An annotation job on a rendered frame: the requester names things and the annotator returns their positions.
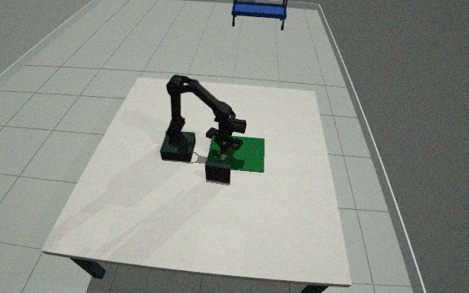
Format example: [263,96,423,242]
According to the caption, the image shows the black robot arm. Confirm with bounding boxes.
[166,75,247,144]

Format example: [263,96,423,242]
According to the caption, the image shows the green circuit board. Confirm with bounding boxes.
[207,135,265,173]

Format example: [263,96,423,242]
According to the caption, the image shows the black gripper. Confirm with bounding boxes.
[206,127,243,151]

